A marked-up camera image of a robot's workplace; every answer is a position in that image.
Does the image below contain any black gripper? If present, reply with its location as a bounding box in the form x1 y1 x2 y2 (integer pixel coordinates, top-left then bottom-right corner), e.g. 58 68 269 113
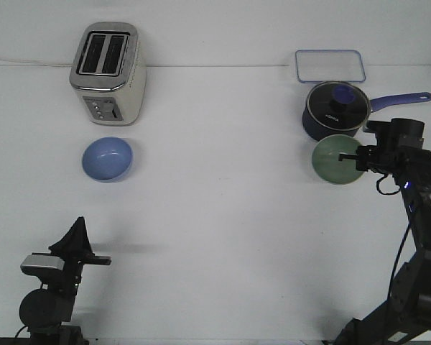
338 118 425 174
32 217 111 297

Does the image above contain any green bowl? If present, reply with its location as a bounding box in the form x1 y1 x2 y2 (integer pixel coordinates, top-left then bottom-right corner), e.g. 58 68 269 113
312 134 363 185

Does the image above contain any clear blue-rimmed container lid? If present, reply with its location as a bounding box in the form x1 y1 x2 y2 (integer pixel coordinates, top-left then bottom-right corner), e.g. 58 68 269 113
295 50 366 83

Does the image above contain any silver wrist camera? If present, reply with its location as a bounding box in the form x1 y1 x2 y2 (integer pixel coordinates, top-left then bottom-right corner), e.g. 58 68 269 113
20 254 65 271

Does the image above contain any white toaster power cord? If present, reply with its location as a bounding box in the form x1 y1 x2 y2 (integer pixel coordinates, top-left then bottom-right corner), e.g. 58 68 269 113
0 55 75 68

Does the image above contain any blue bowl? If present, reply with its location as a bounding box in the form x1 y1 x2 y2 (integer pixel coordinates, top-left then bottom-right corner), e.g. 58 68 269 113
81 137 134 183

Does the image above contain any blue saucepan with handle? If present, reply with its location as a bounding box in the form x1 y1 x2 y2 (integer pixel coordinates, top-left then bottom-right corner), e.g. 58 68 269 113
302 92 431 141

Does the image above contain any silver cream two-slot toaster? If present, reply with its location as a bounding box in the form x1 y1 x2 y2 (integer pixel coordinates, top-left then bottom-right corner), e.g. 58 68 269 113
69 22 147 127

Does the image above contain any glass pot lid blue knob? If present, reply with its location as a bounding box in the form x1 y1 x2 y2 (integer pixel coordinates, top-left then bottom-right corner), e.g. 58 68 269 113
305 81 371 131

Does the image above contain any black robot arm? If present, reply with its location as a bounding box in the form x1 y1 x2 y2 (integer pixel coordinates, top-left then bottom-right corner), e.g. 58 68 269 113
334 118 431 344
19 216 111 344

